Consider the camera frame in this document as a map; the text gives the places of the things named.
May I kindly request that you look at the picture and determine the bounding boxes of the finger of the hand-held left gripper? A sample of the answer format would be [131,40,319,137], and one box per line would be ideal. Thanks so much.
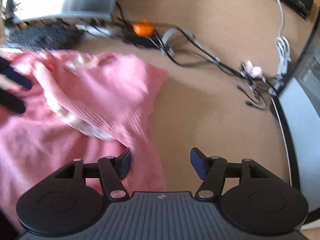
[0,56,33,91]
[0,91,26,116]

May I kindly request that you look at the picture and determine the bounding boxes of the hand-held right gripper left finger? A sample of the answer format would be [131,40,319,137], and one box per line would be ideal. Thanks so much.
[54,147,132,202]

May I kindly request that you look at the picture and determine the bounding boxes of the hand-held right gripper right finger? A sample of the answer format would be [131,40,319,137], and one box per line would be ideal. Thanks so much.
[190,147,269,202]

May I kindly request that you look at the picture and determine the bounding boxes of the pink ribbed shirt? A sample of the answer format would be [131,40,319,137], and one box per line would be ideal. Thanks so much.
[0,49,168,232]

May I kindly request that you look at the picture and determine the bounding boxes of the black keyboard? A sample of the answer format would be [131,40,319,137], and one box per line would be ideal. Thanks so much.
[6,26,84,51]

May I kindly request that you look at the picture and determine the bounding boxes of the white power strip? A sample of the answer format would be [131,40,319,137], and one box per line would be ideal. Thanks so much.
[74,23,113,37]

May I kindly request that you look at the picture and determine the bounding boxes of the crumpled white tissue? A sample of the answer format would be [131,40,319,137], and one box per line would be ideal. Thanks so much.
[246,60,263,78]

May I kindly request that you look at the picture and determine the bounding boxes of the orange toy figure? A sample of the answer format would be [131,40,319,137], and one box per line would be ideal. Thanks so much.
[132,19,155,37]

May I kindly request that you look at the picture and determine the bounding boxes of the black cable bundle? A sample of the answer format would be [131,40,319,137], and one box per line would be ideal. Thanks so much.
[114,2,278,110]

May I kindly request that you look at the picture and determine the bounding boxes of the grey flat cable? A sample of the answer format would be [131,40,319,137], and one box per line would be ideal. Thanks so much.
[161,27,182,56]

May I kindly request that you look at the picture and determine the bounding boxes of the white coiled cable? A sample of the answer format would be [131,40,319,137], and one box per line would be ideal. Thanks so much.
[268,0,292,96]

